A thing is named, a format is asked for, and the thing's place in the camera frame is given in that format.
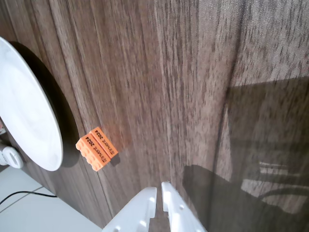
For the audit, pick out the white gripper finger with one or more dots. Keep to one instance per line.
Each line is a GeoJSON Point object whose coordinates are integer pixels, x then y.
{"type": "Point", "coordinates": [137, 210]}
{"type": "Point", "coordinates": [179, 215]}

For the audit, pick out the orange lego brick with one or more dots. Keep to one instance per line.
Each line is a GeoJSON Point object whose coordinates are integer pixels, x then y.
{"type": "Point", "coordinates": [105, 142]}
{"type": "Point", "coordinates": [89, 152]}

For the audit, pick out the white round plate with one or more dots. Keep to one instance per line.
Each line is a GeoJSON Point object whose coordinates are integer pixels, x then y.
{"type": "Point", "coordinates": [26, 108]}

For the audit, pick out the white power adapter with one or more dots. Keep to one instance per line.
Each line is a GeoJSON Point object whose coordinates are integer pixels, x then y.
{"type": "Point", "coordinates": [10, 155]}

